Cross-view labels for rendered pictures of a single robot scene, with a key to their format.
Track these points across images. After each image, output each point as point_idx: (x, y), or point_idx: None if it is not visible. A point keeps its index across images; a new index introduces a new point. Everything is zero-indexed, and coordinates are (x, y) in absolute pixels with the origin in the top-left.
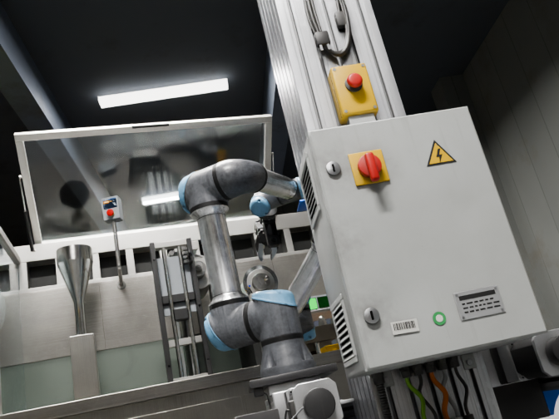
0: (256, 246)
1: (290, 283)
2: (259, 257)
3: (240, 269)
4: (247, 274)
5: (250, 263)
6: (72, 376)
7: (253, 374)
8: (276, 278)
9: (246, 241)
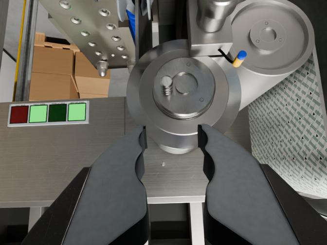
0: (308, 215)
1: (101, 149)
2: (223, 134)
3: (180, 182)
4: (224, 120)
5: (162, 191)
6: None
7: None
8: (129, 96)
9: (158, 234)
